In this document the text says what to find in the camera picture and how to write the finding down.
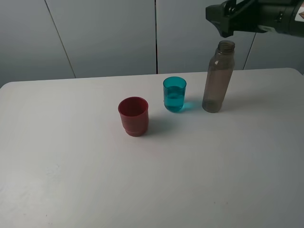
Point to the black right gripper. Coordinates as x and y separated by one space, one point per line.
257 16

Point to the smoky transparent water bottle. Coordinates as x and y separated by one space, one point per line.
220 70

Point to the teal transparent plastic cup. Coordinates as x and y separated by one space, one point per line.
174 89

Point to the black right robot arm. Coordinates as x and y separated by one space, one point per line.
296 25

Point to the red plastic cup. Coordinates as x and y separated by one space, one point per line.
134 115

